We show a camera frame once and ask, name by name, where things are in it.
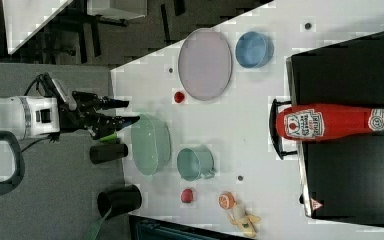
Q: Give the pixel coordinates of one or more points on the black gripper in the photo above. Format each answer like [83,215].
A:
[80,112]

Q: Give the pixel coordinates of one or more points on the red ketchup bottle plush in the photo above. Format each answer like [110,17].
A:
[320,122]

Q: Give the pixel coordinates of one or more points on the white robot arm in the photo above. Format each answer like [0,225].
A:
[36,117]

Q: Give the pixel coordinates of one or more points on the black toaster oven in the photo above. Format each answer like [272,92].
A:
[342,179]

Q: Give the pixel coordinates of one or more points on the green marker object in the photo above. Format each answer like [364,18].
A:
[110,137]

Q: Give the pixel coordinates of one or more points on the black cylinder cup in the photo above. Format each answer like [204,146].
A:
[104,153]
[119,201]

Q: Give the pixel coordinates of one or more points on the green perforated colander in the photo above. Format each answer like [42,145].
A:
[151,144]

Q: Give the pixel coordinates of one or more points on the small red strawberry toy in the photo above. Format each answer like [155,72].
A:
[179,97]

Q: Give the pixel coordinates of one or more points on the black cylinder cup lower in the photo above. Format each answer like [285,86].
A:
[119,201]

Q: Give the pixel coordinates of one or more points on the pink oval plate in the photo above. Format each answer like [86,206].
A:
[205,64]

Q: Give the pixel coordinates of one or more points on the orange slice toy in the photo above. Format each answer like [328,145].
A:
[226,200]

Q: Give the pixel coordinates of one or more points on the blue bowl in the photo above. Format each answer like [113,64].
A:
[254,50]

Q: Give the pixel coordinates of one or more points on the peeled banana toy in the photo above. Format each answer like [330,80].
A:
[244,222]

